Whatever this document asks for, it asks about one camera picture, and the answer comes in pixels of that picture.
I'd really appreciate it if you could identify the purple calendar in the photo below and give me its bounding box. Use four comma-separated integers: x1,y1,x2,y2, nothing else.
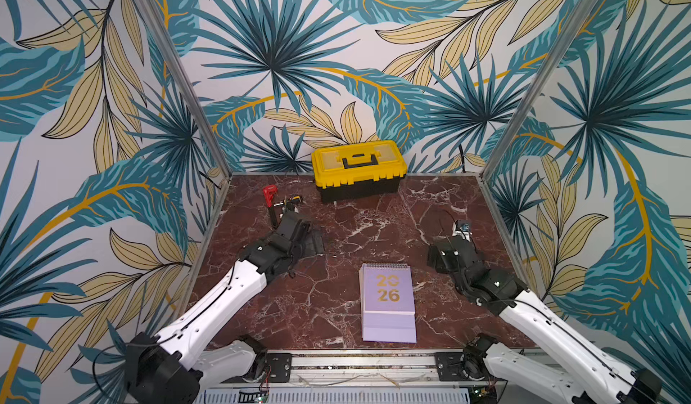
359,263,417,344

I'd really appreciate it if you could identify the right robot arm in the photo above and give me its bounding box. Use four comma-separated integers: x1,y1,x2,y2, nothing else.
428,232,662,403

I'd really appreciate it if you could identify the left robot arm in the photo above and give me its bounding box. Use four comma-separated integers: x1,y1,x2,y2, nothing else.
124,211,325,403

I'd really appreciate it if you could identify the yellow black screwdriver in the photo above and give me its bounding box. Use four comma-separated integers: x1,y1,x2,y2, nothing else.
274,195,302,209

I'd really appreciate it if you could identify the red clamp tool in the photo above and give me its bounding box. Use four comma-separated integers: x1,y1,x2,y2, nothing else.
262,184,278,208

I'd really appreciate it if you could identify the yellow black toolbox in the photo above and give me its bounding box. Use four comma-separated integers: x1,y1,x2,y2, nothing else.
311,140,408,203

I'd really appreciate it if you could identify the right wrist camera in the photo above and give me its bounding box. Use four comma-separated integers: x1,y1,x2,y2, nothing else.
453,220,471,240

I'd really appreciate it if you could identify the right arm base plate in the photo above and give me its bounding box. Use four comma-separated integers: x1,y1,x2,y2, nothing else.
434,351,488,382

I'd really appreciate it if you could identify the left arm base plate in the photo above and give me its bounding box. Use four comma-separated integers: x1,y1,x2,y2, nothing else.
240,353,293,384

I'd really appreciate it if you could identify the aluminium front rail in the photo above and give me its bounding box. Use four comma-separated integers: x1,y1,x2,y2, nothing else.
193,348,590,404

